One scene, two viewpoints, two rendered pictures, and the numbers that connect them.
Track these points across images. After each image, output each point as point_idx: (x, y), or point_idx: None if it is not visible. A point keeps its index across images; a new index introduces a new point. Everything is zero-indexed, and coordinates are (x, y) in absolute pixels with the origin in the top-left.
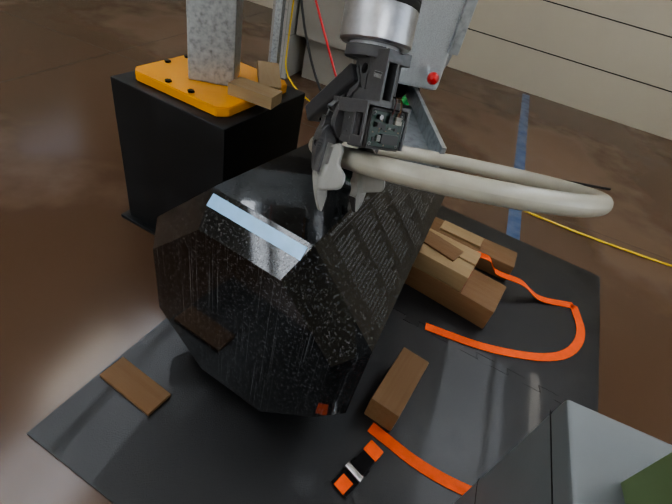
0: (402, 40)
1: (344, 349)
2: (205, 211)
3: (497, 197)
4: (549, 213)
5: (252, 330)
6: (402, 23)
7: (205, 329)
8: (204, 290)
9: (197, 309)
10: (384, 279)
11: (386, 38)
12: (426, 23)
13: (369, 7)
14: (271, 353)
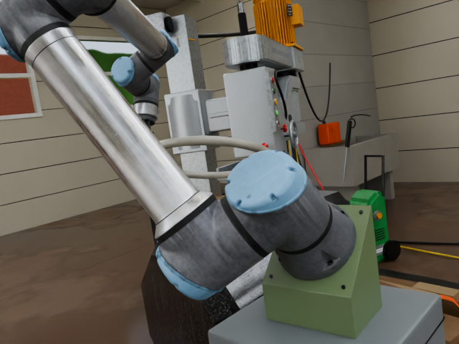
0: (145, 112)
1: (221, 308)
2: (156, 244)
3: (167, 142)
4: (189, 143)
5: (182, 319)
6: (144, 108)
7: (167, 338)
8: (160, 301)
9: (162, 321)
10: (262, 271)
11: (138, 112)
12: (254, 123)
13: (134, 107)
14: (192, 334)
